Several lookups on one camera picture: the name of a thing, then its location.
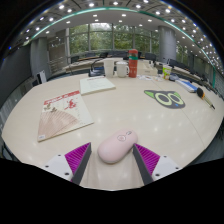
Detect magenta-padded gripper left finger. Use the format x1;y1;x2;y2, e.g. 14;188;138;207
43;142;92;186

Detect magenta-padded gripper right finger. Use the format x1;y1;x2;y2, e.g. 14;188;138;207
132;143;183;186

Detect pink computer mouse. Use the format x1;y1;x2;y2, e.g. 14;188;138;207
97;129;139;165

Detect cat face mouse pad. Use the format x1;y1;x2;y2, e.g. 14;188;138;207
143;89;186;110

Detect red and white magazine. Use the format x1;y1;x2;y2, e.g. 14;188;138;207
36;90;95;143

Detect white paper booklet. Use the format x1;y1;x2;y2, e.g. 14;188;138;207
79;75;117;96

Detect colourful printed leaflet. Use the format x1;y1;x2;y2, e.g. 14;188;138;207
137;74;164;82

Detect black and yellow microphone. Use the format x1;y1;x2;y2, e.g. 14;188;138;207
196;87;216;110

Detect black desk microphone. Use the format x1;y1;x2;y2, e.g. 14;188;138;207
88;58;105;78

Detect white floor appliance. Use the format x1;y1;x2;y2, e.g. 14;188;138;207
36;70;48;84

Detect green and white paper cup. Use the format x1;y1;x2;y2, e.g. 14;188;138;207
162;64;173;80

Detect beige cardboard box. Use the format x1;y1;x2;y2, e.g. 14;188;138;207
137;60;159;77

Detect white lidded mug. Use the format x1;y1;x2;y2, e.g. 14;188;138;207
115;60;130;79

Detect long curved conference table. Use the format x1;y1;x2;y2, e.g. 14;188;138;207
63;56;214;88

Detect red drink bottle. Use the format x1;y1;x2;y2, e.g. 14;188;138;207
128;48;139;79

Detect group of office chairs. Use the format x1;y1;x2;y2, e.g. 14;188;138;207
69;49;201;69

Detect group of ceiling lights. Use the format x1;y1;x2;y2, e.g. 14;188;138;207
19;0;224;73

